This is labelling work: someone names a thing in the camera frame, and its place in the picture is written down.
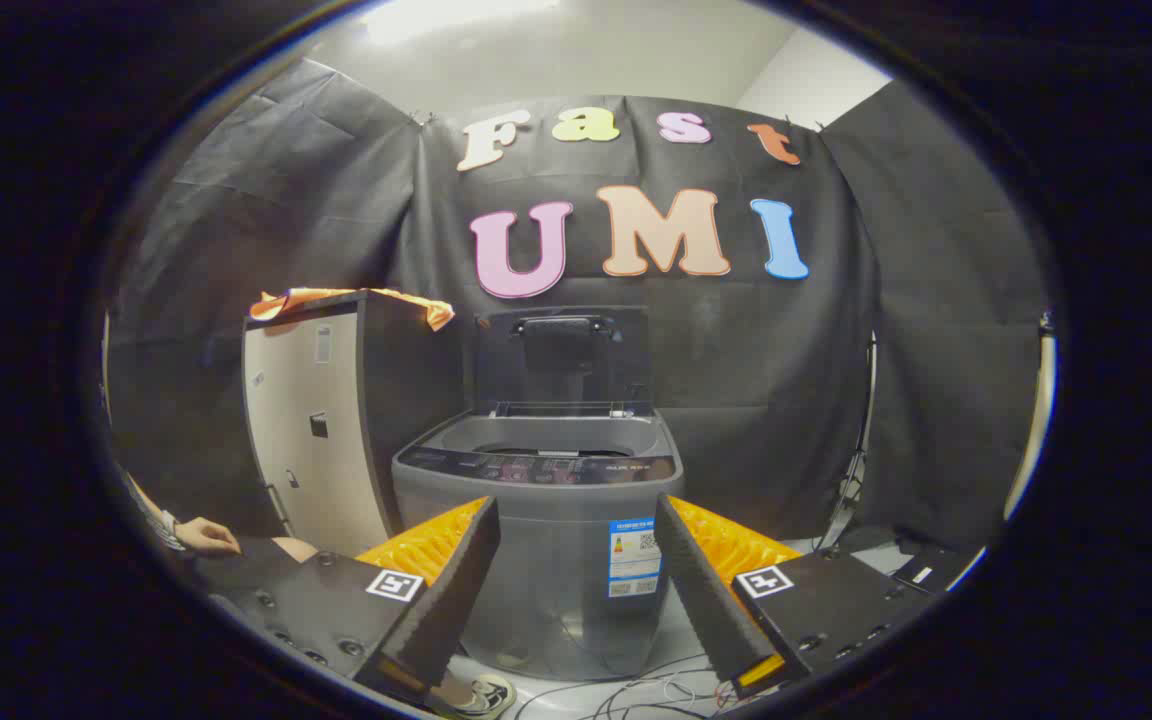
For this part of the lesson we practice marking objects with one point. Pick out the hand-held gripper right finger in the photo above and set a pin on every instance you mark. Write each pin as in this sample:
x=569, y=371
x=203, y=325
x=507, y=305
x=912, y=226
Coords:
x=701, y=590

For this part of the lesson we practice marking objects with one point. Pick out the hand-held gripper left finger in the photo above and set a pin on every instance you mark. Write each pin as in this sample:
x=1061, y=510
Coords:
x=451, y=590

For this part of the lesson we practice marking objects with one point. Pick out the grey washing machine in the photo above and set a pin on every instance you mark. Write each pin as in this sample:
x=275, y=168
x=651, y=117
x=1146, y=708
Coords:
x=556, y=570

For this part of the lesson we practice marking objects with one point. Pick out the dark washing machine lid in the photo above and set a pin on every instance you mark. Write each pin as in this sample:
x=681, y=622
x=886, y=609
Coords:
x=561, y=362

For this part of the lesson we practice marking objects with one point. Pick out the orange button shirt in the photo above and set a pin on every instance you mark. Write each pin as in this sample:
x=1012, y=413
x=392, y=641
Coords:
x=288, y=300

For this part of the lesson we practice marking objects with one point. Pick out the person's white sneaker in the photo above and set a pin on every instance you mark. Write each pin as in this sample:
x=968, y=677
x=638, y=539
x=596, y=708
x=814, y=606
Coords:
x=484, y=696

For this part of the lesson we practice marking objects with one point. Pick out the dark cabinet with beige door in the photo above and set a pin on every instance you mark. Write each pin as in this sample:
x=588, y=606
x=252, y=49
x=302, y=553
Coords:
x=326, y=470

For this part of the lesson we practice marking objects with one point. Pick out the black backdrop cloth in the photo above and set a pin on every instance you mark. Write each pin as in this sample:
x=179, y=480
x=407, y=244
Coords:
x=736, y=360

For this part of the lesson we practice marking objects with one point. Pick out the black box with white label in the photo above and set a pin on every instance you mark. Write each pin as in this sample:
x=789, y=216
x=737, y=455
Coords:
x=936, y=572

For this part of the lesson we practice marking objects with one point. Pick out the person's wristwatch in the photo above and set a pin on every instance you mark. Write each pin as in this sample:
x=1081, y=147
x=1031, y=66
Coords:
x=169, y=523

